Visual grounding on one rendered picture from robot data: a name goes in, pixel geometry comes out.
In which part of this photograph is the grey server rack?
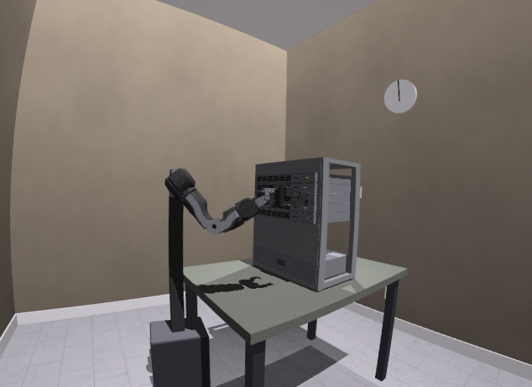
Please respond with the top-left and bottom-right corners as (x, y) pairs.
(253, 157), (360, 292)

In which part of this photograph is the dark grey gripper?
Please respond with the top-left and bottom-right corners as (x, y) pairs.
(263, 186), (309, 207)

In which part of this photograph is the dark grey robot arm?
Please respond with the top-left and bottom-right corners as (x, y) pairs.
(164, 168), (274, 234)

